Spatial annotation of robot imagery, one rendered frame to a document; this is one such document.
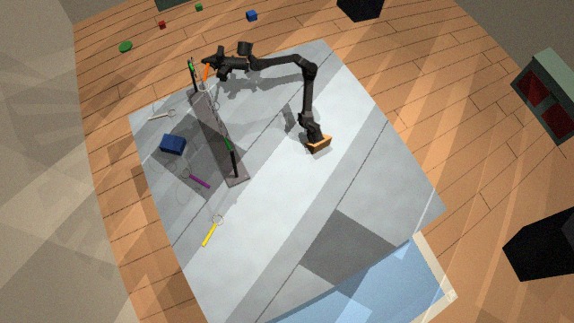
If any blue cube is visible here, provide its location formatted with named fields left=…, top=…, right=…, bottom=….
left=159, top=134, right=187, bottom=155

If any beige ring with yellow handle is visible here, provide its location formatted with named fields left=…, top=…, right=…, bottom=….
left=202, top=214, right=224, bottom=246

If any purple handle with beige loop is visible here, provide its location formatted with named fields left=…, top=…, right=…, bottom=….
left=182, top=168, right=210, bottom=188

